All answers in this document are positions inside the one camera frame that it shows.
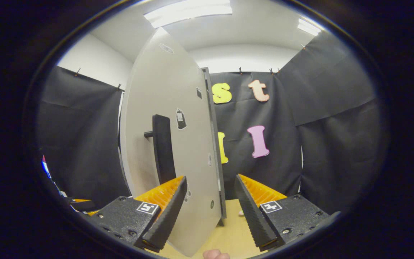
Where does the grey cabinet door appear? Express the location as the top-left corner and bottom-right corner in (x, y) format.
(120, 27), (225, 258)

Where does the person's white printed shirt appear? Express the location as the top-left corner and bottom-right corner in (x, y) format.
(41, 154), (67, 197)

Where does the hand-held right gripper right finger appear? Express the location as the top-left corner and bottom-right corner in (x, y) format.
(234, 174), (331, 251)

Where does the grey cabinet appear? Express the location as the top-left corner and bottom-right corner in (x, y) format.
(202, 67), (228, 226)

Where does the black backdrop cloth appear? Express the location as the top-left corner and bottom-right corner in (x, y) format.
(36, 34), (383, 214)

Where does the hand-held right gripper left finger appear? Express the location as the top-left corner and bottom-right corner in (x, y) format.
(85, 176), (188, 252)

